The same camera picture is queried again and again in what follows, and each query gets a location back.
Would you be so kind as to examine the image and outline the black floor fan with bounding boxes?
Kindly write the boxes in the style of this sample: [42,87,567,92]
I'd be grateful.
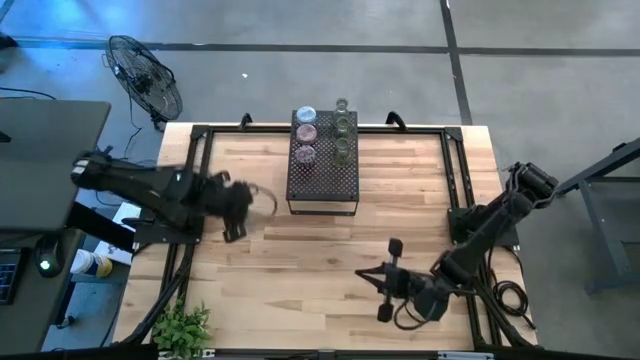
[103,34,184,132]

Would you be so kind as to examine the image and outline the dark grey desk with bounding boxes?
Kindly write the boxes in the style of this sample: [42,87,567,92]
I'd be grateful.
[0,98,136,354]

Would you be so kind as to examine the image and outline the black aluminium rig frame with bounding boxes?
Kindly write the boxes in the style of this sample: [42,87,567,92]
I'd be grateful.
[117,123,539,354]

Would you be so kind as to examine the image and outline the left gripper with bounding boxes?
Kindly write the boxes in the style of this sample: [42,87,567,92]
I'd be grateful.
[202,171,256,245]

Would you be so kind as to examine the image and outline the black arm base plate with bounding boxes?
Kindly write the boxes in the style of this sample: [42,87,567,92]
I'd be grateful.
[448,206,521,248]
[133,217,204,246]

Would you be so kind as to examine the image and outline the black keyboard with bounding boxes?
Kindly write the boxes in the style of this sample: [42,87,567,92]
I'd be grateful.
[0,247,26,306]

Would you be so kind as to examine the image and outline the black computer mouse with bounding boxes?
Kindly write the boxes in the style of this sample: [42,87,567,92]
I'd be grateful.
[33,234,65,279]

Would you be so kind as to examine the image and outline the mauve purple candle tin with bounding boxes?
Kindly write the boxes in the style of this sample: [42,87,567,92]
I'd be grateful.
[295,123,319,145]

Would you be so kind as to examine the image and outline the purple jar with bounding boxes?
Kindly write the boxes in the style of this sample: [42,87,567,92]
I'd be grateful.
[293,144,318,168]

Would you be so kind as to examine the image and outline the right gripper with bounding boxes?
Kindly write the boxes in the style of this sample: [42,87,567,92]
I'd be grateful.
[355,237,420,324]

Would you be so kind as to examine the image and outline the grey side table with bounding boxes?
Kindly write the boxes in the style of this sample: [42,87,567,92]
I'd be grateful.
[551,137,640,296]

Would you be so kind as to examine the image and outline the black perforated metal shelf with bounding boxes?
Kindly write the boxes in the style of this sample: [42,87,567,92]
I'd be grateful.
[285,109,360,217]

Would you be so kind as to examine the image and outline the coiled black cable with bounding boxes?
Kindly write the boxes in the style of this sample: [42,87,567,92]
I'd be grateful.
[488,268,537,331]

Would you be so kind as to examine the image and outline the white canister yellow lid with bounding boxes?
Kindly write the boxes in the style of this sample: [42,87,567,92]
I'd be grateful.
[69,248,114,279]

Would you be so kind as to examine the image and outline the green leafy plant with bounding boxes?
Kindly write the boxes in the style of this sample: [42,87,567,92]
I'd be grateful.
[149,298,214,360]

